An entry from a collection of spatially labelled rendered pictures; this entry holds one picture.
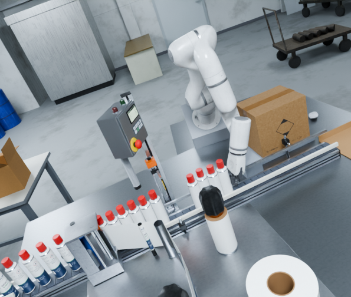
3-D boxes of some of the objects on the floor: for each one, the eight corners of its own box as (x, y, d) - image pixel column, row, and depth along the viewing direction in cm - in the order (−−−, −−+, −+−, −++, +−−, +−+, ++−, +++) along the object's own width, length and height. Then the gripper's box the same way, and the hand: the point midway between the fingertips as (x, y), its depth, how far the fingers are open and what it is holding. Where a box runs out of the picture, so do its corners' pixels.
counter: (157, 57, 871) (148, 33, 839) (163, 75, 694) (152, 45, 661) (135, 65, 875) (125, 41, 842) (135, 85, 697) (123, 56, 664)
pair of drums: (-25, 149, 667) (-52, 114, 626) (-1, 126, 775) (-22, 95, 733) (5, 139, 661) (-20, 103, 620) (25, 117, 768) (5, 85, 727)
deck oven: (118, 71, 877) (84, -11, 773) (116, 84, 763) (75, -10, 659) (63, 91, 885) (22, 13, 782) (52, 106, 771) (3, 17, 667)
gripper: (253, 155, 136) (248, 191, 144) (238, 142, 149) (234, 175, 157) (238, 157, 134) (234, 192, 142) (223, 144, 147) (220, 177, 155)
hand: (234, 180), depth 148 cm, fingers closed, pressing on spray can
